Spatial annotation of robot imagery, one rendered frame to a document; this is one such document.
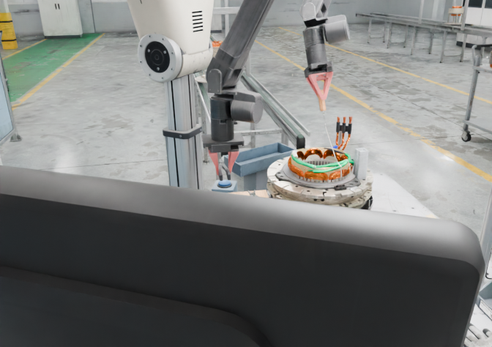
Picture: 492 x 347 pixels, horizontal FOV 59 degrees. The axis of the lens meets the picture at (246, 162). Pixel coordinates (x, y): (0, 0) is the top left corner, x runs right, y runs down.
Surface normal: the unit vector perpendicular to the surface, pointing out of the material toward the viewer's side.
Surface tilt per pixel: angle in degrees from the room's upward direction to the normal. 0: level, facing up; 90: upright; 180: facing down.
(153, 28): 109
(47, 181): 7
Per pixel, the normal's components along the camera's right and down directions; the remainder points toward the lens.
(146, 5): -0.42, 0.63
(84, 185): -0.05, -0.87
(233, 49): -0.30, 0.09
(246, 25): -0.41, 0.27
